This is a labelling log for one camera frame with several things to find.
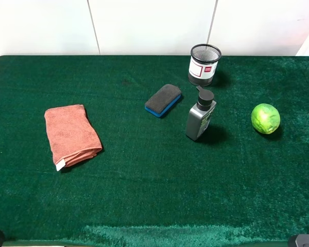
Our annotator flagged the blue whiteboard eraser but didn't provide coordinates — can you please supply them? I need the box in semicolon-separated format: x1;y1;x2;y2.
145;84;182;118

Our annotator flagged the black mesh pen holder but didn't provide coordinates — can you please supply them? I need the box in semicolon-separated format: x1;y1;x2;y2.
188;44;221;87

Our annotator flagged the green round fruit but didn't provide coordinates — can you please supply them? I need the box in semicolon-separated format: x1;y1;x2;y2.
251;103;281;134

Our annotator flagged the grey pump bottle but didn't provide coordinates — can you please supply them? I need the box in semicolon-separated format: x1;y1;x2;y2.
185;86;216;141

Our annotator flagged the green carpet table cover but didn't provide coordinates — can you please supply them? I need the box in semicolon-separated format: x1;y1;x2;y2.
0;56;309;246

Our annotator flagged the folded orange towel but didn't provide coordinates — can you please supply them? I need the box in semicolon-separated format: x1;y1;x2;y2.
44;104;102;171

